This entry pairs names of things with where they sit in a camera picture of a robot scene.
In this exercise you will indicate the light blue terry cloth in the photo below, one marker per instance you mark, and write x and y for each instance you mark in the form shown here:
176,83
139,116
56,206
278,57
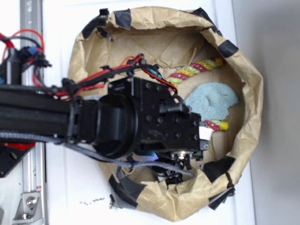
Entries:
212,100

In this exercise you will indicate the brown paper bag bin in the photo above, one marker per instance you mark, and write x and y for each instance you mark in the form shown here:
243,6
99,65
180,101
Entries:
173,38

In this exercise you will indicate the metal corner bracket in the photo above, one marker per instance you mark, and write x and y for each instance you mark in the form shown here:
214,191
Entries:
29,211

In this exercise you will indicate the multicolour twisted rope toy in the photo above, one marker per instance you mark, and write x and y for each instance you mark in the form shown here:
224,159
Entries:
195,68

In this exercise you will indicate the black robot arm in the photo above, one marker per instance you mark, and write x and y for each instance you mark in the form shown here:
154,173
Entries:
136,116

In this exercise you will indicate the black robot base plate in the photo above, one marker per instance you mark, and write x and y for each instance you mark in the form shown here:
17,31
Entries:
11,154

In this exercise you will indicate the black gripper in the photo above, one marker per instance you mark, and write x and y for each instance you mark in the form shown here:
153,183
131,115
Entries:
167,126

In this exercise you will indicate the aluminium extrusion rail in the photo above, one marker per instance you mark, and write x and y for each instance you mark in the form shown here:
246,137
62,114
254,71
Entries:
33,164

